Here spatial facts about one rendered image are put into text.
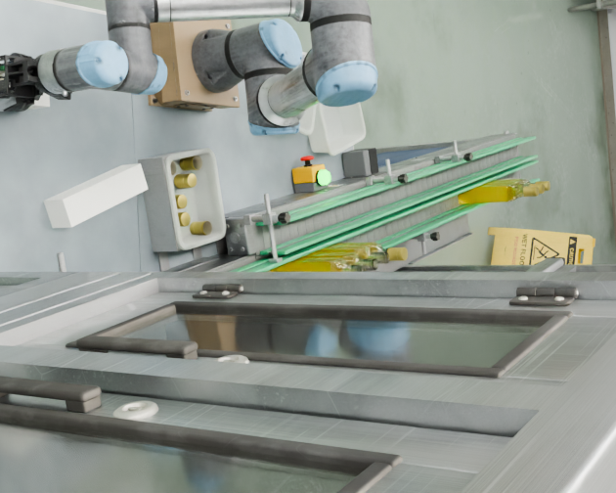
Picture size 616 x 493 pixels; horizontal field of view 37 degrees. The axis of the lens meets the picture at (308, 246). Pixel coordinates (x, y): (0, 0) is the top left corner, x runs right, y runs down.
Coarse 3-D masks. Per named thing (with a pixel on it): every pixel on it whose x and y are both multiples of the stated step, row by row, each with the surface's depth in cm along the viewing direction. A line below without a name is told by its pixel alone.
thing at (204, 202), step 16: (176, 160) 221; (208, 160) 222; (208, 176) 223; (176, 192) 221; (192, 192) 225; (208, 192) 224; (176, 208) 210; (192, 208) 225; (208, 208) 225; (176, 224) 210; (224, 224) 224; (176, 240) 211; (192, 240) 218; (208, 240) 219
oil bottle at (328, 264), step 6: (300, 258) 231; (306, 258) 230; (312, 258) 229; (318, 258) 228; (324, 258) 227; (330, 258) 226; (336, 258) 225; (342, 258) 224; (288, 264) 229; (294, 264) 228; (300, 264) 227; (306, 264) 226; (312, 264) 225; (318, 264) 224; (324, 264) 223; (330, 264) 221; (336, 264) 221; (342, 264) 222; (348, 264) 224; (270, 270) 232; (276, 270) 231; (282, 270) 230; (288, 270) 229; (294, 270) 228; (300, 270) 227; (306, 270) 226; (312, 270) 225; (318, 270) 224; (324, 270) 223; (330, 270) 222; (336, 270) 221; (342, 270) 221
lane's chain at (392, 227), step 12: (432, 204) 307; (444, 204) 314; (456, 204) 322; (408, 216) 293; (420, 216) 300; (432, 216) 307; (384, 228) 281; (396, 228) 287; (348, 240) 264; (360, 240) 269; (372, 240) 274
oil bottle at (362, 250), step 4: (324, 248) 238; (328, 248) 237; (332, 248) 236; (336, 248) 235; (340, 248) 234; (344, 248) 234; (348, 248) 233; (352, 248) 232; (356, 248) 232; (360, 248) 231; (364, 248) 232; (368, 248) 232; (356, 252) 231; (360, 252) 230; (364, 252) 231; (368, 252) 231; (360, 256) 230; (364, 256) 230
